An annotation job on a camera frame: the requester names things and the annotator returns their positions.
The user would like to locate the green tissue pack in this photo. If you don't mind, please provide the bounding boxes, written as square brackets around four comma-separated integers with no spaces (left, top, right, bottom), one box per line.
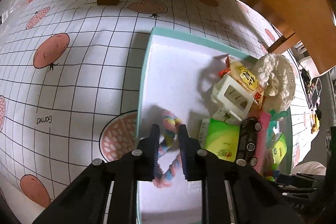
[270,132,287,164]
[198,118,240,162]

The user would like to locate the pastel braided rope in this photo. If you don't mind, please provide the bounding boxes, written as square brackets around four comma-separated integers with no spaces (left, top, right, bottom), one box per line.
[152,110,185,188]

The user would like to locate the colourful bead toy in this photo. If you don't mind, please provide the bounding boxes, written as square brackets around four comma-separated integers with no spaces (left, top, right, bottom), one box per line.
[263,164,280,181]

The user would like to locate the black toy car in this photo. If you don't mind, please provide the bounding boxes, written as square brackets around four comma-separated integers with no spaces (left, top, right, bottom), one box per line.
[236,117,262,167]

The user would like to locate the pink hair roller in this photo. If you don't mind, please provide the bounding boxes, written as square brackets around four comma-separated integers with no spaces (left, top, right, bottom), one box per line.
[254,111,271,173]

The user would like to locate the green plastic figure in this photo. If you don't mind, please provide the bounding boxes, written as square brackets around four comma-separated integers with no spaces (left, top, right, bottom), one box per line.
[266,110,288,144]

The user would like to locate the yellow snack packet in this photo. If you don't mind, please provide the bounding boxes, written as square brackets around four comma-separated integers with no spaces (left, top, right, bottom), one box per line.
[218,56,264,108]

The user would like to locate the cream lace cloth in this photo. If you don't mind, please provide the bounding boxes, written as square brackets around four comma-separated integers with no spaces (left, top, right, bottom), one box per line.
[252,53,295,113]

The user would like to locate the white teal-rimmed tray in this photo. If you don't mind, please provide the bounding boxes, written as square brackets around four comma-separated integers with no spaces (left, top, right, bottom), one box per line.
[135,27,293,224]

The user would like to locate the smartphone on stand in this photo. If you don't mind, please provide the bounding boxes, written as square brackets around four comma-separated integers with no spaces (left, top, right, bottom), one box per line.
[308,77,322,109]

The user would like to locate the fruit pattern tablecloth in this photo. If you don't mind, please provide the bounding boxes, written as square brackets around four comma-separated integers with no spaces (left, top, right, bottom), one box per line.
[0,0,316,214]

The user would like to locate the clear plastic bag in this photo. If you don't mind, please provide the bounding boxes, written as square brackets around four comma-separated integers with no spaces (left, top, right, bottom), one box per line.
[1,0,19,30]

